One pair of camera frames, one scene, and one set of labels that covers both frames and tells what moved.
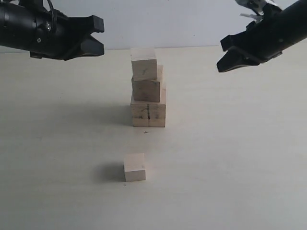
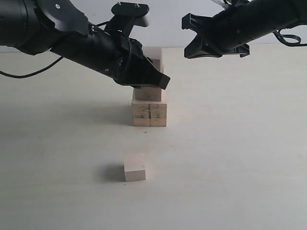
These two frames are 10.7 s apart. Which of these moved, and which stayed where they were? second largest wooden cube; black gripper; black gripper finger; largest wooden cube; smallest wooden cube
Moved: black gripper finger; black gripper
Stayed: second largest wooden cube; smallest wooden cube; largest wooden cube
